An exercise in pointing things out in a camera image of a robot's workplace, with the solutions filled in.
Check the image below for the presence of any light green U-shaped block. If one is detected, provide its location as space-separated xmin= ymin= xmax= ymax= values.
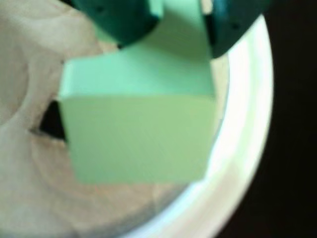
xmin=58 ymin=0 xmax=216 ymax=185

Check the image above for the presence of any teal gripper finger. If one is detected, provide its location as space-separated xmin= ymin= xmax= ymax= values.
xmin=207 ymin=0 xmax=270 ymax=59
xmin=70 ymin=0 xmax=159 ymax=48

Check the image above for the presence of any white round tray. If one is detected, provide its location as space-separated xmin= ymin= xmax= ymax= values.
xmin=0 ymin=0 xmax=275 ymax=238

